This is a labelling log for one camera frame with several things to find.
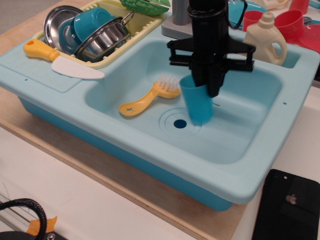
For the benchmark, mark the red cup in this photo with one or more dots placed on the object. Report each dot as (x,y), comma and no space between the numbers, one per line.
(250,17)
(290,24)

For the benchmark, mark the cream plastic object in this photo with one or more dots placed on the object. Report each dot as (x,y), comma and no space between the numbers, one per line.
(272,4)

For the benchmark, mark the red cup left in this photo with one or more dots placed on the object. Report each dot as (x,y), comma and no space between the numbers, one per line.
(250,17)

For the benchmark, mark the red cup right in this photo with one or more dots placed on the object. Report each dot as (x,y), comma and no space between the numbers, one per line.
(290,24)

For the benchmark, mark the red plate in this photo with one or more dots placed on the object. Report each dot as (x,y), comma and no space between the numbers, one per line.
(310,38)

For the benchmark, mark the teal plate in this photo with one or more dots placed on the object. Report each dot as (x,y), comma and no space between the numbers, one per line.
(235,10)

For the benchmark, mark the cream detergent bottle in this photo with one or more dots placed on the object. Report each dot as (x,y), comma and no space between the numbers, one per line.
(270,45)

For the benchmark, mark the orange tape piece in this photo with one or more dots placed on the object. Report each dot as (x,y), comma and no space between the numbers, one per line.
(34,226)

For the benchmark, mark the blue plastic cup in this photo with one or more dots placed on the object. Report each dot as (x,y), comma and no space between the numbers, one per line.
(197,100)

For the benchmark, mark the red cup background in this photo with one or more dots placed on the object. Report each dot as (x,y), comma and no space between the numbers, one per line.
(299,5)

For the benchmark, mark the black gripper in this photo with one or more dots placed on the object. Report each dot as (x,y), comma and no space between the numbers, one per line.
(210,44)

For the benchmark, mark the light blue toy sink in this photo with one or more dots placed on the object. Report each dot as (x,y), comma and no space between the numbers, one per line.
(218,163)

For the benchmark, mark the teal cup in rack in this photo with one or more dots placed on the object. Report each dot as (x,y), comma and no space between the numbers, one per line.
(87,22)

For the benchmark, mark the grey toy faucet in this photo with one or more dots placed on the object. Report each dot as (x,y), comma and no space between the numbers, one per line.
(178,25)

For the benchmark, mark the steel plate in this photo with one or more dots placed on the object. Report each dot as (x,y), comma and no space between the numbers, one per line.
(59,30)

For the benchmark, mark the yellow handled toy knife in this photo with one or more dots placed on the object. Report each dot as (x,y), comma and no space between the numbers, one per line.
(36,48)

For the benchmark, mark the plywood board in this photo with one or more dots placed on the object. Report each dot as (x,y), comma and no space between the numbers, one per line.
(94,195)

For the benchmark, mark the steel pot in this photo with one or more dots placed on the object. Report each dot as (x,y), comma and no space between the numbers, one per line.
(105,40)

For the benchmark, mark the black smartphone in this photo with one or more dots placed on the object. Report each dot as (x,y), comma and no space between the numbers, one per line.
(289,208)

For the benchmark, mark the yellow dish brush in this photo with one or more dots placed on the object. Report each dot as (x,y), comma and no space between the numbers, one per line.
(166,87)

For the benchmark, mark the pale yellow dish rack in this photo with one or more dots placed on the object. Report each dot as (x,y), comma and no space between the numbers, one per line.
(139,26)

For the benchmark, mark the green toy vegetable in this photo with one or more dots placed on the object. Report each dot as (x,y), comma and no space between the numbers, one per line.
(147,7)

